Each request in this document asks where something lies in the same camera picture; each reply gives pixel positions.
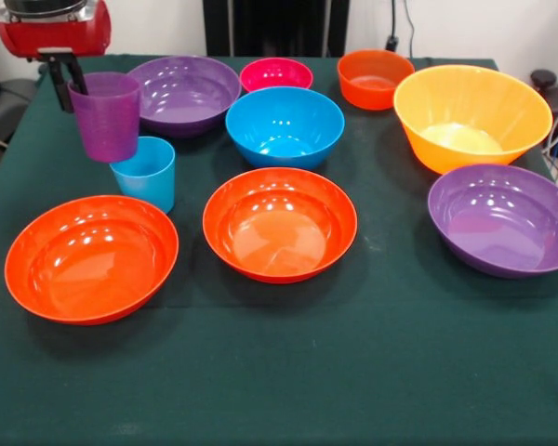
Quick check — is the dark green tablecloth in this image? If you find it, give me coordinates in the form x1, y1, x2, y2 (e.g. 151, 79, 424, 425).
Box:
0, 54, 558, 446

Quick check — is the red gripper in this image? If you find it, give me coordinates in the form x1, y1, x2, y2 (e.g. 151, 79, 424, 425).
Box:
0, 0, 113, 114

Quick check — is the black cable with plug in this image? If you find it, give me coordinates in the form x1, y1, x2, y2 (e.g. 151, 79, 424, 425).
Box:
384, 0, 400, 52

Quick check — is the small deep orange bowl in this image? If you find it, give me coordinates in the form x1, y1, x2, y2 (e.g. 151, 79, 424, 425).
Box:
337, 48, 416, 112

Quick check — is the blue plastic cup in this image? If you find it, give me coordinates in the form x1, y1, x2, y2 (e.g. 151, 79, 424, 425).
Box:
109, 136, 176, 215

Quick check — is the purple plastic cup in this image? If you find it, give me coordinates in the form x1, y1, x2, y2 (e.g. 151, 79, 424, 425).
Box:
67, 72, 142, 164

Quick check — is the pink plastic bowl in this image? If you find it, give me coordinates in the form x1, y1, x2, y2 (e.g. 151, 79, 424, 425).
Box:
239, 57, 314, 94

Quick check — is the thin black cable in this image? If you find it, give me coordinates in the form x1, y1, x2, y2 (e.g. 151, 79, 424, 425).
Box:
402, 0, 417, 59

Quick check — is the purple plastic bowl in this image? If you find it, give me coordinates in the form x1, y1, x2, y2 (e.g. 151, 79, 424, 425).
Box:
427, 163, 558, 280
127, 55, 242, 139

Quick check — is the large yellow-orange bowl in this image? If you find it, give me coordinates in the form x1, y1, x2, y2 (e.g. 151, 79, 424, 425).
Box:
392, 64, 554, 176

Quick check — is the wide red-orange bowl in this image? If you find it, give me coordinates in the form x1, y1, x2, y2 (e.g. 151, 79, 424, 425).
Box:
4, 194, 180, 326
202, 166, 358, 284

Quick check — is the blue plastic bowl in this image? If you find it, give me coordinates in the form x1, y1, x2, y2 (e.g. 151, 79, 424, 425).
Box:
225, 86, 346, 171

